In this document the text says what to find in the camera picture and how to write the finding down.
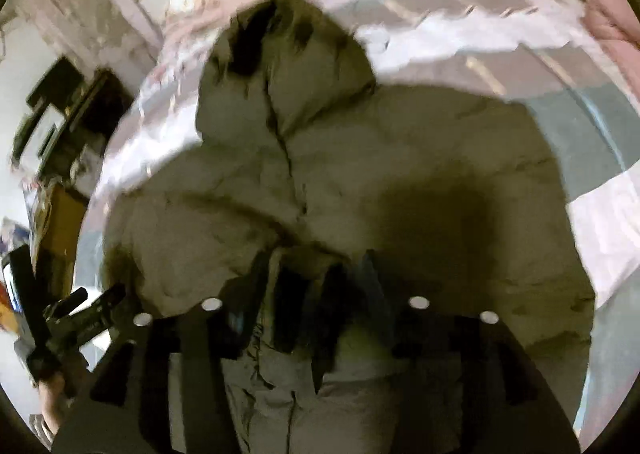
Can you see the person's left forearm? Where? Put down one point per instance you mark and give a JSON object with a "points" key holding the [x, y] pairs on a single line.
{"points": [[50, 404]]}

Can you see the olive green hooded puffer jacket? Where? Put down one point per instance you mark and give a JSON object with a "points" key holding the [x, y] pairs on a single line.
{"points": [[380, 154]]}

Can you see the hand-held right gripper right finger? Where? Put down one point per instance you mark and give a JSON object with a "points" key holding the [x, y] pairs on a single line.
{"points": [[373, 284]]}

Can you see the pink grey patchwork blanket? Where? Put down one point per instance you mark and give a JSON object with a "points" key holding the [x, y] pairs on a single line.
{"points": [[500, 34]]}

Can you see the dark cluttered shelf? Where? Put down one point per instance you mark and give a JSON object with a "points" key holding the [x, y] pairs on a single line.
{"points": [[70, 109]]}

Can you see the wooden cabinet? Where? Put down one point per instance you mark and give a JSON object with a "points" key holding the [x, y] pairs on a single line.
{"points": [[57, 229]]}

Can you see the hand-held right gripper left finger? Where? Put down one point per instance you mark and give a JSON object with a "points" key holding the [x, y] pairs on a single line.
{"points": [[250, 314]]}

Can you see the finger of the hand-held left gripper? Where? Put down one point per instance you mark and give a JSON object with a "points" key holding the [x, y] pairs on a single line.
{"points": [[100, 314]]}

